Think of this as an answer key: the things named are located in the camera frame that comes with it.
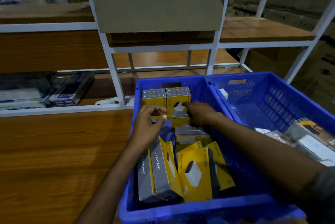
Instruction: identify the person's right hand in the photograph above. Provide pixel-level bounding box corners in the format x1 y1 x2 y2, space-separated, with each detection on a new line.
182 101 223 127

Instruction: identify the person's left hand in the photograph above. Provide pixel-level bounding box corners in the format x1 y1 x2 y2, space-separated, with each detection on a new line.
131 104 168 151

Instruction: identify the blue plastic crate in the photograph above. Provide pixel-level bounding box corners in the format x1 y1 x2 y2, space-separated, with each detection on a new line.
118 75 307 224
207 72 335 169

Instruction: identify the group of yellow charger boxes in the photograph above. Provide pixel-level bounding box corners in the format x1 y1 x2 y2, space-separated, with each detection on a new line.
135 87 236 205

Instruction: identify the person's right forearm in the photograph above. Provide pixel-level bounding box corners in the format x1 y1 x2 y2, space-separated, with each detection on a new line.
212 112 330 206

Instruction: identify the person's left forearm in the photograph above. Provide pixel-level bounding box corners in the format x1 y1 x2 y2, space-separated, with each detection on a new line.
74 137 147 224

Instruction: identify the person's dark grey sleeve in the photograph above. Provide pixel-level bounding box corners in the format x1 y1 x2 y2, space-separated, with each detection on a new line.
303 166 335 224

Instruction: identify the white plastic piece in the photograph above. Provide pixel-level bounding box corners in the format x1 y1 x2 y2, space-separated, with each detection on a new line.
95 96 135 106

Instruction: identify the blue white packet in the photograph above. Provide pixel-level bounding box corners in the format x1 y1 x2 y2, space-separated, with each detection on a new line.
48 71 95 106

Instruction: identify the open brown cardboard box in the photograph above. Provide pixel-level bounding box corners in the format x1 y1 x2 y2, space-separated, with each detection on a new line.
246 47 314 78

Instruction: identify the white metal shelving rack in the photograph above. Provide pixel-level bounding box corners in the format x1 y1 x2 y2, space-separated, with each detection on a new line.
0 0 335 224

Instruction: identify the black flat case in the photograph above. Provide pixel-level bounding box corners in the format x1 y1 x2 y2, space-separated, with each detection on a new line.
0 73 53 91

